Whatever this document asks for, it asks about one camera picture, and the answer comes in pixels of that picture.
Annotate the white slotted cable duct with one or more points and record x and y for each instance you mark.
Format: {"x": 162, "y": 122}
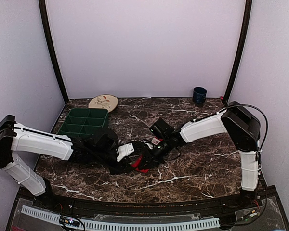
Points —
{"x": 72, "y": 224}

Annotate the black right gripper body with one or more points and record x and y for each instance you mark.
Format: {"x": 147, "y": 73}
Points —
{"x": 157, "y": 156}

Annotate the dark blue mug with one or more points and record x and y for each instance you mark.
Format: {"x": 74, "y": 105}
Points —
{"x": 199, "y": 96}

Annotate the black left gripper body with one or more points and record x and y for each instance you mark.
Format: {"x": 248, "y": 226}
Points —
{"x": 100, "y": 155}

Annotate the right black frame post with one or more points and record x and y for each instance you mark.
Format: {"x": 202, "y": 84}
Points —
{"x": 239, "y": 50}

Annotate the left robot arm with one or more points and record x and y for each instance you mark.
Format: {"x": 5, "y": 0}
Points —
{"x": 15, "y": 137}

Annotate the black frame post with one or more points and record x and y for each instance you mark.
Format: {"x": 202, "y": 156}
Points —
{"x": 239, "y": 50}
{"x": 51, "y": 49}

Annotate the beige decorated plate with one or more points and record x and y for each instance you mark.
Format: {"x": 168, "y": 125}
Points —
{"x": 108, "y": 102}

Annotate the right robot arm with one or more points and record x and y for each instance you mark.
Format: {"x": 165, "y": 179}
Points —
{"x": 240, "y": 124}

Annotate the left black frame post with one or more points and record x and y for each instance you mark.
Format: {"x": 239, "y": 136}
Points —
{"x": 51, "y": 49}

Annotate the green plastic divider tray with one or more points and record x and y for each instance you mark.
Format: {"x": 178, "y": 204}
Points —
{"x": 84, "y": 122}

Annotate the red Santa Christmas sock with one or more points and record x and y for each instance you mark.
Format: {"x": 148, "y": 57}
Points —
{"x": 145, "y": 161}

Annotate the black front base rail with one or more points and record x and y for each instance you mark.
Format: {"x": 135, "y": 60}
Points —
{"x": 174, "y": 197}

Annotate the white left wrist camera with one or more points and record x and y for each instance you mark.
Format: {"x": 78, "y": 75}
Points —
{"x": 124, "y": 151}

